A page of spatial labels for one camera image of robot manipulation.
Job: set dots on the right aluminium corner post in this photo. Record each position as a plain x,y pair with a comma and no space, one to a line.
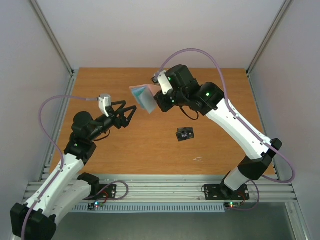
285,6

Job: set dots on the controller board with leds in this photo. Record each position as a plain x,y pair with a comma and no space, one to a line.
96,205
233,205

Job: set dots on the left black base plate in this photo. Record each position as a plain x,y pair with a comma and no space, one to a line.
103,191

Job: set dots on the left aluminium corner post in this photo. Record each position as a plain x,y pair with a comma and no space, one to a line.
44,22

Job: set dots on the grey slotted cable duct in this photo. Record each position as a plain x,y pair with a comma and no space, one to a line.
135,208

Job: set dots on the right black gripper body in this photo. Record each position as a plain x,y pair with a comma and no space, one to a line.
161,100

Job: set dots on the aluminium corner post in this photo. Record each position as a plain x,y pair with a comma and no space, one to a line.
44,22
285,6

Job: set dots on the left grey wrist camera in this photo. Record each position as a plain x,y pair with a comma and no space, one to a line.
104,101

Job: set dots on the left controller board with LEDs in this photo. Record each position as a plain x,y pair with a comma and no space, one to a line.
96,205

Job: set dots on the pink leather card holder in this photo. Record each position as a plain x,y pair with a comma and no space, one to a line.
144,95

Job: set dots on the right controller board with LEDs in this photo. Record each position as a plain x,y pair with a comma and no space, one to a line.
233,205

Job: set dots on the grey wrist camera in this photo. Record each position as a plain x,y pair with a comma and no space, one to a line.
104,101
163,81

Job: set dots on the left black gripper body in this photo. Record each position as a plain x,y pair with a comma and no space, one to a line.
118,123

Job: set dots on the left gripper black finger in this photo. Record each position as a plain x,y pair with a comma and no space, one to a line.
127,114
117,107

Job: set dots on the black VIP credit card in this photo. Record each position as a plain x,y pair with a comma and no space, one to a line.
185,130

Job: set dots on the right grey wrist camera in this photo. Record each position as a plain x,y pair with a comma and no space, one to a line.
163,81

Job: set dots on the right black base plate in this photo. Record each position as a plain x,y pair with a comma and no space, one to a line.
215,192

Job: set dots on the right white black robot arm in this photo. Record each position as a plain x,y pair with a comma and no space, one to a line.
180,88

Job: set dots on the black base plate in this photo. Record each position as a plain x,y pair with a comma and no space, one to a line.
215,192
103,191

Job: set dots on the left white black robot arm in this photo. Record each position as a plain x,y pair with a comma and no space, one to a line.
39,217

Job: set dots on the aluminium rail base frame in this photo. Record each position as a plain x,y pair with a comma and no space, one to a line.
167,188

